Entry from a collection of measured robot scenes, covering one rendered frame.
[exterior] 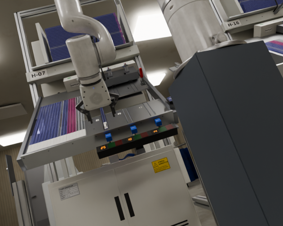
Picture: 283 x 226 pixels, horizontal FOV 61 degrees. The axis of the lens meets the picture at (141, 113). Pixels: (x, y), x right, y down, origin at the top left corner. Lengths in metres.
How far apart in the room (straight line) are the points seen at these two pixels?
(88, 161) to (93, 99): 8.07
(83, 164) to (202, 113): 8.48
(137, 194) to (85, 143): 0.44
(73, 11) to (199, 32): 0.50
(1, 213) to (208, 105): 8.96
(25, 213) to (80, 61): 0.63
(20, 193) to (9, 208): 8.10
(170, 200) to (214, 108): 0.91
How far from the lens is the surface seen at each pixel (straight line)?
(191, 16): 0.62
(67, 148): 1.05
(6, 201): 9.22
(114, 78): 1.50
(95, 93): 0.89
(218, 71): 0.51
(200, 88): 0.51
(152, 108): 1.15
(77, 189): 1.35
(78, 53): 0.84
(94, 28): 0.91
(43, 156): 1.08
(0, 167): 9.37
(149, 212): 1.33
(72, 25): 0.94
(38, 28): 1.88
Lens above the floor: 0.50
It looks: 14 degrees up
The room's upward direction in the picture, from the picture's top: 19 degrees counter-clockwise
